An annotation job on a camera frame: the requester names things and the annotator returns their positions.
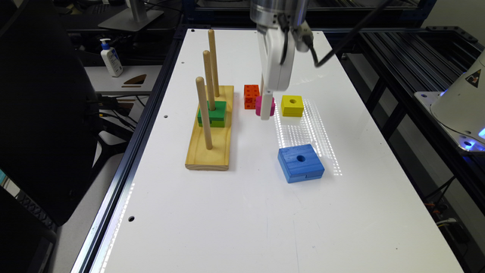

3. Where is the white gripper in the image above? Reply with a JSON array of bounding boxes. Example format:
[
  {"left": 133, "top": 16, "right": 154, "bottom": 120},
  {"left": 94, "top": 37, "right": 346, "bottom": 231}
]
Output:
[{"left": 257, "top": 26, "right": 295, "bottom": 121}]

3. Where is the pink flower block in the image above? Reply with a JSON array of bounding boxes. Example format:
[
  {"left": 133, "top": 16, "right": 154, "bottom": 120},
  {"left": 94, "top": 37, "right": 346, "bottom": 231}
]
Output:
[{"left": 255, "top": 96, "right": 276, "bottom": 116}]

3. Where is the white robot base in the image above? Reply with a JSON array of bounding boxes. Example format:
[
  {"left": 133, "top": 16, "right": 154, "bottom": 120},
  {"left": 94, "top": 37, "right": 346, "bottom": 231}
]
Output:
[{"left": 415, "top": 54, "right": 484, "bottom": 154}]

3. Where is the orange cube with holes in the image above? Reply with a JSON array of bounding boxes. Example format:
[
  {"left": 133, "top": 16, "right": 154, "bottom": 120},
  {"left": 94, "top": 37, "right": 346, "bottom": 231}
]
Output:
[{"left": 243, "top": 85, "right": 260, "bottom": 109}]

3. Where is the yellow square block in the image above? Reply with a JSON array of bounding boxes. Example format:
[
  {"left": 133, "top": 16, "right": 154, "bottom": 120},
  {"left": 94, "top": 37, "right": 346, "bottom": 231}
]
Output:
[{"left": 281, "top": 96, "right": 304, "bottom": 117}]

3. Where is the green square block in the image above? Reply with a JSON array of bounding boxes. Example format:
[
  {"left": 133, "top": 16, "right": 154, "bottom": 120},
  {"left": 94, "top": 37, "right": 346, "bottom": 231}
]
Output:
[{"left": 208, "top": 101, "right": 227, "bottom": 127}]

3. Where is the front wooden peg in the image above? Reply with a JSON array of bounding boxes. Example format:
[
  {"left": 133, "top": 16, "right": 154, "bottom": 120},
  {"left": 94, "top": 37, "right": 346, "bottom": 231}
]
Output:
[{"left": 196, "top": 77, "right": 213, "bottom": 149}]

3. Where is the wooden peg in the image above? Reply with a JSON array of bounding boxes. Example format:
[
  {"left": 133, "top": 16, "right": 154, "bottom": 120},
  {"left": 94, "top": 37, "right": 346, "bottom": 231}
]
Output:
[
  {"left": 203, "top": 50, "right": 216, "bottom": 111},
  {"left": 196, "top": 77, "right": 213, "bottom": 149},
  {"left": 208, "top": 29, "right": 220, "bottom": 97}
]

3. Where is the middle wooden peg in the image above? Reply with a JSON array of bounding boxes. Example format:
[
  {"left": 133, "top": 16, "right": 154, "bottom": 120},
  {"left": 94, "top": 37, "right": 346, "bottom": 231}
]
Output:
[{"left": 203, "top": 50, "right": 216, "bottom": 111}]

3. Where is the blue square block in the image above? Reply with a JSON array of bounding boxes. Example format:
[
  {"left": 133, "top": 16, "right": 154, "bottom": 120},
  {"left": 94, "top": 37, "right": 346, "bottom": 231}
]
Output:
[{"left": 278, "top": 144, "right": 325, "bottom": 184}]

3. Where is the back wooden peg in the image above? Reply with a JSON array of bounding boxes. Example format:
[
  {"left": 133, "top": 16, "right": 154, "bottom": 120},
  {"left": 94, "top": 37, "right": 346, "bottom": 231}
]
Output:
[{"left": 208, "top": 29, "right": 220, "bottom": 97}]

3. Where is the wooden peg base board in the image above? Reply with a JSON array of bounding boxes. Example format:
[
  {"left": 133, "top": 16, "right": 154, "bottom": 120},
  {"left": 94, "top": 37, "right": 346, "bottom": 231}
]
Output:
[{"left": 184, "top": 85, "right": 235, "bottom": 171}]

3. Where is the grey monitor stand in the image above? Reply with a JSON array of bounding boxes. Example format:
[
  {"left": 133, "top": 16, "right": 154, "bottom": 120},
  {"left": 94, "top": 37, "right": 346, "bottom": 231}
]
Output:
[{"left": 98, "top": 0, "right": 164, "bottom": 32}]

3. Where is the white lotion pump bottle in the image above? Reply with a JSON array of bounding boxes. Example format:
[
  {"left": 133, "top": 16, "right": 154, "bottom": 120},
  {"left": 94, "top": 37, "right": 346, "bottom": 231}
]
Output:
[{"left": 100, "top": 38, "right": 124, "bottom": 77}]

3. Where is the black office chair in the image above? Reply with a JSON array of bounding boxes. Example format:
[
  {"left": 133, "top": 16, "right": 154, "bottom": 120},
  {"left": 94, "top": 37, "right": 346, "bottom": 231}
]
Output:
[{"left": 1, "top": 0, "right": 132, "bottom": 272}]

